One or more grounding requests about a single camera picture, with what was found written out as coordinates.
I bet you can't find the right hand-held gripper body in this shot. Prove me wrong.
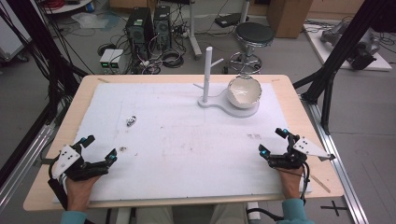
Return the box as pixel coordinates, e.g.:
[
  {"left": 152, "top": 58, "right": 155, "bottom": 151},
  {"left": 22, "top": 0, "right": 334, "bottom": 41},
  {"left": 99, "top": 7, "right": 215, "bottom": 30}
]
[{"left": 267, "top": 135, "right": 337, "bottom": 171}]

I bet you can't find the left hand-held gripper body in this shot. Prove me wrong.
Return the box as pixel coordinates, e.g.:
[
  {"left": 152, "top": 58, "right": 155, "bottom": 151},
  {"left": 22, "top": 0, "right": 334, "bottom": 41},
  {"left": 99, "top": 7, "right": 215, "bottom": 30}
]
[{"left": 50, "top": 144, "right": 110, "bottom": 182}]

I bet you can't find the person's left hand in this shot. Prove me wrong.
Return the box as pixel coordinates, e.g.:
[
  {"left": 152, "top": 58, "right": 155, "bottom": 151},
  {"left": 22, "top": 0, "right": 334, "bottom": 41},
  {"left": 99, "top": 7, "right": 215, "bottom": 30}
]
[{"left": 64, "top": 174, "right": 103, "bottom": 213}]

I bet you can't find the person's right hand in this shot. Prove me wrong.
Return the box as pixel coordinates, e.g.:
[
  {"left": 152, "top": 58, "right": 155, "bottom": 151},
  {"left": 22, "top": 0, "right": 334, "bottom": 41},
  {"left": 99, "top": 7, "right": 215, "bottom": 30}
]
[{"left": 276, "top": 166, "right": 305, "bottom": 201}]

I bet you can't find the thin wooden stick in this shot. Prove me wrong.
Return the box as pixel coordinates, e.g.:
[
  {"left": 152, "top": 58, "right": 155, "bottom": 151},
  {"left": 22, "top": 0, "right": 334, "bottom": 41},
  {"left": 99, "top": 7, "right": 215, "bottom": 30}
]
[{"left": 310, "top": 174, "right": 332, "bottom": 194}]

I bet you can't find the white eggshell-shaped bowl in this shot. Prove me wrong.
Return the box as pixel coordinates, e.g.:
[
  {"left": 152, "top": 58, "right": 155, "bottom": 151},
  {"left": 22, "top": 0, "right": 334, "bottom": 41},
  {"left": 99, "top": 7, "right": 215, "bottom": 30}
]
[{"left": 226, "top": 75, "right": 263, "bottom": 110}]

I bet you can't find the person's right leg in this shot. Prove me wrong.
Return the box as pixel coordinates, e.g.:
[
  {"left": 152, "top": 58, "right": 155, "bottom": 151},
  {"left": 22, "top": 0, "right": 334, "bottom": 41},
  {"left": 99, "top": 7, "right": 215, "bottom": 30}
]
[{"left": 210, "top": 203, "right": 250, "bottom": 224}]

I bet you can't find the white foam board mat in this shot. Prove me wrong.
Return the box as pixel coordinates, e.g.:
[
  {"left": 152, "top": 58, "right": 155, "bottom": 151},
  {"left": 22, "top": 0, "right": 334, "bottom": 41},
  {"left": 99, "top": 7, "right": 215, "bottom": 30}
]
[{"left": 51, "top": 81, "right": 313, "bottom": 203}]

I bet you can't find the white power supply unit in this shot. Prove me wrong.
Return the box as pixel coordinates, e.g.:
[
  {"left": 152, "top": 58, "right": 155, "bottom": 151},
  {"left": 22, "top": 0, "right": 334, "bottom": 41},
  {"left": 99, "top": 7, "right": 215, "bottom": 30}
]
[
  {"left": 109, "top": 49, "right": 125, "bottom": 71},
  {"left": 99, "top": 48, "right": 116, "bottom": 71}
]

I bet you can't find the white branch stand with base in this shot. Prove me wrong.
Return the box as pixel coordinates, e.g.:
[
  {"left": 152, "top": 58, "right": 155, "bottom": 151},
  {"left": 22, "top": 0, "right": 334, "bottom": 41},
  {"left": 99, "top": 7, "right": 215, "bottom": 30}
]
[{"left": 192, "top": 46, "right": 261, "bottom": 119}]

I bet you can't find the black round stool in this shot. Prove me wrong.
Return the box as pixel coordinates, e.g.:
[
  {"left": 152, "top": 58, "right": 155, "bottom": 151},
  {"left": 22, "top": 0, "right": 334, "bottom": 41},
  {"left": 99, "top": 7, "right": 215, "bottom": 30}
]
[{"left": 228, "top": 21, "right": 276, "bottom": 76}]

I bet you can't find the white platform board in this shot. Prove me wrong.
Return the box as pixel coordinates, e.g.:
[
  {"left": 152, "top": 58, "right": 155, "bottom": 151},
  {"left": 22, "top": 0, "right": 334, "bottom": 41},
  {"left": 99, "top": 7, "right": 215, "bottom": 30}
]
[{"left": 303, "top": 22, "right": 393, "bottom": 72}]

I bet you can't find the grey robot device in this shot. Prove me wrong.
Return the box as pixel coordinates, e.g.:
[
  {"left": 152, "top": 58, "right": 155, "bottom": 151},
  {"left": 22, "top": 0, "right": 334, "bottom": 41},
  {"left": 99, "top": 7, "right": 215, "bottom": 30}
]
[{"left": 319, "top": 21, "right": 381, "bottom": 71}]

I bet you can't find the brown cardboard box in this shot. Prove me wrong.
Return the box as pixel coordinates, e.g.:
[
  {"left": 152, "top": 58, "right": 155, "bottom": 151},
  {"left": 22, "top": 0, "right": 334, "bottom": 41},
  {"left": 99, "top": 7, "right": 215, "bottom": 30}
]
[{"left": 266, "top": 0, "right": 314, "bottom": 39}]

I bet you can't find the clear plastic sheet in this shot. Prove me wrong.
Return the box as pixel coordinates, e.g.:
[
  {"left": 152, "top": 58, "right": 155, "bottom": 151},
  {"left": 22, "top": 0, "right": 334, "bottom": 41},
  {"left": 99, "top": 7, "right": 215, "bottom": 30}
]
[{"left": 70, "top": 11, "right": 110, "bottom": 31}]

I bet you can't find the large black computer tower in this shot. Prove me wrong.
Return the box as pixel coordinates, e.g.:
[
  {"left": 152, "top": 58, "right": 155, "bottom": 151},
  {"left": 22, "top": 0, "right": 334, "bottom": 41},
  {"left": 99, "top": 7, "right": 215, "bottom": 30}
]
[{"left": 125, "top": 7, "right": 155, "bottom": 61}]

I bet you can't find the flat black box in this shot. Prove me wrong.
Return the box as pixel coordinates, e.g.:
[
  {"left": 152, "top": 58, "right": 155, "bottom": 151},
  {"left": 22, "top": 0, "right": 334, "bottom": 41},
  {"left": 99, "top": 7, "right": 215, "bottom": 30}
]
[{"left": 214, "top": 12, "right": 250, "bottom": 29}]

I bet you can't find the white desk leg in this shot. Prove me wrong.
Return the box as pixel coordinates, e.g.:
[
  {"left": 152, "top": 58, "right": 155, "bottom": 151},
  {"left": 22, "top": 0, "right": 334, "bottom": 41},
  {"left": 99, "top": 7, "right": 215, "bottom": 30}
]
[{"left": 186, "top": 0, "right": 204, "bottom": 61}]

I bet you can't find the slim black computer tower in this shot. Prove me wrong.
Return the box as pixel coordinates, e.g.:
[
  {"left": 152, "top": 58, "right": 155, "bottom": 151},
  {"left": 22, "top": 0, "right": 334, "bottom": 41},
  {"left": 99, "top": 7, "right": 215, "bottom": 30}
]
[{"left": 152, "top": 5, "right": 173, "bottom": 51}]

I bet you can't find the black gripper strap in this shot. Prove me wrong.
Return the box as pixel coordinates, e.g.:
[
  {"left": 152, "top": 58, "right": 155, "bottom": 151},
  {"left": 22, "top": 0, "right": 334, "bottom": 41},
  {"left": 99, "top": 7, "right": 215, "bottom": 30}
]
[{"left": 47, "top": 154, "right": 69, "bottom": 211}]

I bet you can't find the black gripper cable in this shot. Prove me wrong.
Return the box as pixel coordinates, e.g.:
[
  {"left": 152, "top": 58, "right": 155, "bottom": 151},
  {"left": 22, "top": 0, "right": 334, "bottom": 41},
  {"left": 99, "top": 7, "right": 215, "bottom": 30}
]
[{"left": 298, "top": 161, "right": 312, "bottom": 207}]

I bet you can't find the aluminium rail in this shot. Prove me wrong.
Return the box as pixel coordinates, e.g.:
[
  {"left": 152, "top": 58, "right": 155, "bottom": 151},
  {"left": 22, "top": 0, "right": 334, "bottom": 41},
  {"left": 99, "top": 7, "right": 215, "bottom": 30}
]
[
  {"left": 0, "top": 123, "right": 56, "bottom": 217},
  {"left": 299, "top": 92, "right": 370, "bottom": 224}
]

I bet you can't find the black cable under table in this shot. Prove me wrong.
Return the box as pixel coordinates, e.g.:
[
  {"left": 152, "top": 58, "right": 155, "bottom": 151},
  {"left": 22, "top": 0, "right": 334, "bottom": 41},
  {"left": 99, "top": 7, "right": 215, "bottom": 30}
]
[{"left": 247, "top": 207, "right": 285, "bottom": 223}]

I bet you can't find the black metal frame with cables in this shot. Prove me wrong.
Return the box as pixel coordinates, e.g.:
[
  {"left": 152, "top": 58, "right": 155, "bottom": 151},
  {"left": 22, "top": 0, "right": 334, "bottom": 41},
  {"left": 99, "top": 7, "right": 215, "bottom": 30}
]
[{"left": 0, "top": 0, "right": 89, "bottom": 126}]

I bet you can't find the black metal frame strut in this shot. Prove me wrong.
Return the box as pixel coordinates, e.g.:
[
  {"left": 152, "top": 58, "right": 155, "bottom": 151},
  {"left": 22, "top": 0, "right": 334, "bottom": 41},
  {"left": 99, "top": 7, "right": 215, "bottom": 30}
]
[{"left": 292, "top": 0, "right": 396, "bottom": 135}]

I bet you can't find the coiled black cable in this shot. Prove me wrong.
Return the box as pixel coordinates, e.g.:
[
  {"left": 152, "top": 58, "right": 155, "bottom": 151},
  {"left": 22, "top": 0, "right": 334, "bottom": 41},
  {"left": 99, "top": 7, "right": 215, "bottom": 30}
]
[{"left": 161, "top": 49, "right": 185, "bottom": 69}]

